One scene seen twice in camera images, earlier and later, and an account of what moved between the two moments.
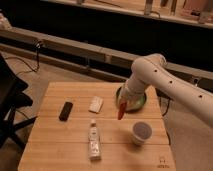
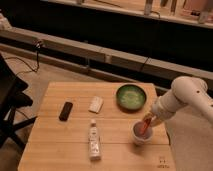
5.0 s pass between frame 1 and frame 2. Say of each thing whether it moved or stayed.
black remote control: stayed
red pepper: moved
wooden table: stayed
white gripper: moved
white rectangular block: stayed
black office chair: stayed
